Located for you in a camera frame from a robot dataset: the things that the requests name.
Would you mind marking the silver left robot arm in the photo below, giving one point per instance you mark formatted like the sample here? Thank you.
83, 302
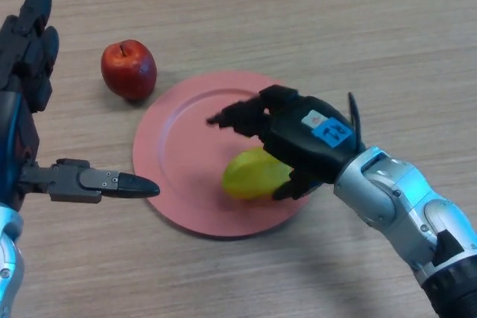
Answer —
9, 258

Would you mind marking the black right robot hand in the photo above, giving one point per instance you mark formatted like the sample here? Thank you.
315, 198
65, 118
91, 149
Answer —
309, 139

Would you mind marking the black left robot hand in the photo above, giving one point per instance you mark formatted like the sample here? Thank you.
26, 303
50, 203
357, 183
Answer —
18, 72

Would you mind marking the red apple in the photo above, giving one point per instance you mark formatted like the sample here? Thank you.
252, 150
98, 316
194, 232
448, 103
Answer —
128, 70

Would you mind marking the pink round plate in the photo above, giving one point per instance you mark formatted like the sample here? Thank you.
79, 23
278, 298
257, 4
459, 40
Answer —
186, 169

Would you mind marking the yellow starfruit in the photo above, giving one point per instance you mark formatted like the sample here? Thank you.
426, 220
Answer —
249, 176

